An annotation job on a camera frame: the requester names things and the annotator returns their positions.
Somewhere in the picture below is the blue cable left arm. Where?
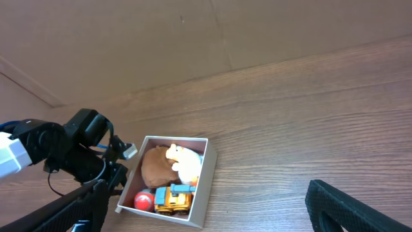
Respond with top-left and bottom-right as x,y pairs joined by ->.
0,120 -> 21,130

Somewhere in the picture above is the red robot ball toy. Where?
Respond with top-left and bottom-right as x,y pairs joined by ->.
134,189 -> 155,212

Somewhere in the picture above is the brown plush toy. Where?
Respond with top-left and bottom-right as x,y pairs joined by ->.
141,146 -> 179,188

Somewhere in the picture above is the yellow toy truck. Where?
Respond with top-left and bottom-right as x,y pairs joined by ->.
154,184 -> 196,216

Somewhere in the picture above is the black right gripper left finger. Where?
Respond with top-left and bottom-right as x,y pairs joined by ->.
1,180 -> 110,232

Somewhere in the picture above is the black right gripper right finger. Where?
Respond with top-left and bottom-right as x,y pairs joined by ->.
305,179 -> 411,232

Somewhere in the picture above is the white duck plush toy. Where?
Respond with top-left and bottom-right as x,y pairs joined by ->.
165,144 -> 203,186

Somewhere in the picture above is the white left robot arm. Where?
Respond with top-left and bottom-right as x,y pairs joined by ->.
1,108 -> 138,195

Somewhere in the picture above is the white cardboard box pink inside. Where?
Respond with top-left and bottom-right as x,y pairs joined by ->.
115,136 -> 217,227

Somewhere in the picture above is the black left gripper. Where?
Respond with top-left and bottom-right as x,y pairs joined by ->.
64,135 -> 138,196

